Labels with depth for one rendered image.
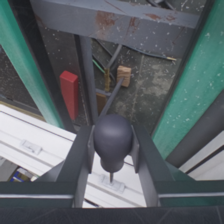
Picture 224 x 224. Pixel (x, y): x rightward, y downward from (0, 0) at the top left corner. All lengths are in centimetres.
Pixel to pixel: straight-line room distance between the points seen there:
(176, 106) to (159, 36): 7
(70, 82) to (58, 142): 31
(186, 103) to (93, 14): 13
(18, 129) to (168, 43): 36
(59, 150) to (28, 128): 10
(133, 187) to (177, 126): 17
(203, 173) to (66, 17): 27
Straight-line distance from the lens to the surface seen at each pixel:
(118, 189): 32
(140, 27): 18
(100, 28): 19
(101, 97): 115
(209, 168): 25
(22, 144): 39
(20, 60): 25
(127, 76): 127
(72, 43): 56
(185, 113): 18
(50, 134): 38
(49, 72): 27
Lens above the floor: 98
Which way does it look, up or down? 33 degrees down
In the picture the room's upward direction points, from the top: 153 degrees counter-clockwise
